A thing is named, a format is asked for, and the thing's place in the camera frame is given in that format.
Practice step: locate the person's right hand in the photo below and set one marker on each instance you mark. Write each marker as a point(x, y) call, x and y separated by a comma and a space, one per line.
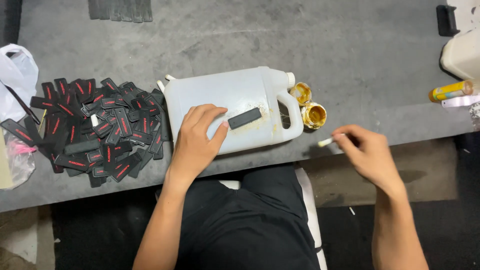
point(371, 157)

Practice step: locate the person's left hand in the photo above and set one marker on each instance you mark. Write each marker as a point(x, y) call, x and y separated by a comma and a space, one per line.
point(193, 150)

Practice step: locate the white glue brush stick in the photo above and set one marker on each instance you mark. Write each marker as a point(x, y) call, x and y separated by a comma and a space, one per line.
point(325, 142)

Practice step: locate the plain black rubber patch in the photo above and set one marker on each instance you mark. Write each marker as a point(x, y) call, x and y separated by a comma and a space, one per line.
point(244, 118)

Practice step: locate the small white stub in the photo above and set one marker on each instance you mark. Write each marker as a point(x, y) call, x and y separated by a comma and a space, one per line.
point(351, 210)

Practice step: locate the large open glue jar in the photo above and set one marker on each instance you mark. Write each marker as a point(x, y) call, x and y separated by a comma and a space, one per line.
point(314, 116)

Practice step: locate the white plastic jug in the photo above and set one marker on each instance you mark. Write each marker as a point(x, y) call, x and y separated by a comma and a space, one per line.
point(247, 90)

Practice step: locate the person's black shorts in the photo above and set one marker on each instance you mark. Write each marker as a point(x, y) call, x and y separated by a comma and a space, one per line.
point(247, 225)

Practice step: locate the pile of red-printed black patches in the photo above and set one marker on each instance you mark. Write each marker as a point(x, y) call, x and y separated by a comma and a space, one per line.
point(101, 131)

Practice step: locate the small open glue jar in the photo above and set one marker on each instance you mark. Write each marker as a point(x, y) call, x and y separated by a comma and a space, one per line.
point(301, 93)

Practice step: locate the short white stick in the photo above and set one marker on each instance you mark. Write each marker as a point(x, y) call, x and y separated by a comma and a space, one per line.
point(94, 120)

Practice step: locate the yellow glue tube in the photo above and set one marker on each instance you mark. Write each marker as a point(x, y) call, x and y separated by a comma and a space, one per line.
point(450, 90)

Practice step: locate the pale lilac strip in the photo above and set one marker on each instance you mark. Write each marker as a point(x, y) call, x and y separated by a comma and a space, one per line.
point(461, 101)

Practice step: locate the cream plastic container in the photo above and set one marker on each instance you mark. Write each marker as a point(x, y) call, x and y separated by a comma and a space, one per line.
point(463, 56)

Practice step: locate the thin yellow stick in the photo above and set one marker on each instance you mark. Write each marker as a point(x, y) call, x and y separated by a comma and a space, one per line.
point(42, 119)

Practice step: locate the black plastic block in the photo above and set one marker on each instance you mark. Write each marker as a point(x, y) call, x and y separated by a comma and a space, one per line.
point(447, 20)

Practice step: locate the row of black strips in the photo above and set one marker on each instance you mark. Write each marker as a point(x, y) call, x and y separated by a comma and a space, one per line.
point(120, 9)

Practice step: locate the clear bag with pink bits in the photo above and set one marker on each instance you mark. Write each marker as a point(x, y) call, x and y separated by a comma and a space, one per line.
point(20, 161)

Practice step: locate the thin black rod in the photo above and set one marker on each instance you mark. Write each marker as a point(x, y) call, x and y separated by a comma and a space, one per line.
point(22, 105)

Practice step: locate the white plastic bag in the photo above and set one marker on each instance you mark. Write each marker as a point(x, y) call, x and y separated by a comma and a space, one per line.
point(17, 75)

